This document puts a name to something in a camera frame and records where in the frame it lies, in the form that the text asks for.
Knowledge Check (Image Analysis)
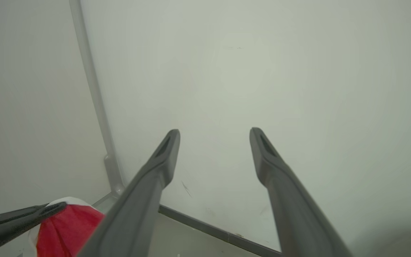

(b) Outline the grey wall corner conduit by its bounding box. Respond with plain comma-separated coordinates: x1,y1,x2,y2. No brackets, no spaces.
69,0,126,197

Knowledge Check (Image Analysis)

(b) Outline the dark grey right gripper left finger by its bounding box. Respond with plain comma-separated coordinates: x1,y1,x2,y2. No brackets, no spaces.
77,129,181,257

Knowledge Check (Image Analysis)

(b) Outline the dark grey baseboard strip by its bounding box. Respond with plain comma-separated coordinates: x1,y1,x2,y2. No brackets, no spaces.
158,205,281,257

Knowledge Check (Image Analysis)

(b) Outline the red garment with white trim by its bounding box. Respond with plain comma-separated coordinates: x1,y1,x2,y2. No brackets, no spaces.
28,197,105,257

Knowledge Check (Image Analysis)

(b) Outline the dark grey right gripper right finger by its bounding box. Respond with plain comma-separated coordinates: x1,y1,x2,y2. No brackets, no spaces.
250,127,353,257

